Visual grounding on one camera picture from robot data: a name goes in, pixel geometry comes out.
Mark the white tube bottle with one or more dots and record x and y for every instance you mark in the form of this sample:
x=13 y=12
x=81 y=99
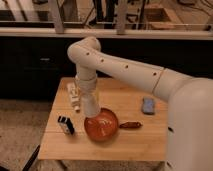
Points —
x=74 y=96

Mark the dark cabinet counter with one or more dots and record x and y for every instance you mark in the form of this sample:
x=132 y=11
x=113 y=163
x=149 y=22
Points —
x=31 y=66

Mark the wooden table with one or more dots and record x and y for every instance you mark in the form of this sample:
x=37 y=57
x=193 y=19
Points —
x=147 y=143

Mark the brown chili pepper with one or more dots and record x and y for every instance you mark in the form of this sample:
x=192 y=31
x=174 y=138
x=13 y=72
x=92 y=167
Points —
x=130 y=125

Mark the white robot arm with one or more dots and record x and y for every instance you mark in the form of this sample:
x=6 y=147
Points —
x=190 y=101

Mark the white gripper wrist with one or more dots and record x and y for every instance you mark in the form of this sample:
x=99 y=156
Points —
x=87 y=87

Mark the orange patterned bowl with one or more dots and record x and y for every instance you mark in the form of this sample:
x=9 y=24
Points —
x=101 y=127

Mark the blue sponge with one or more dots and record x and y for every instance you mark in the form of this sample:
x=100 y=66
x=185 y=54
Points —
x=148 y=106

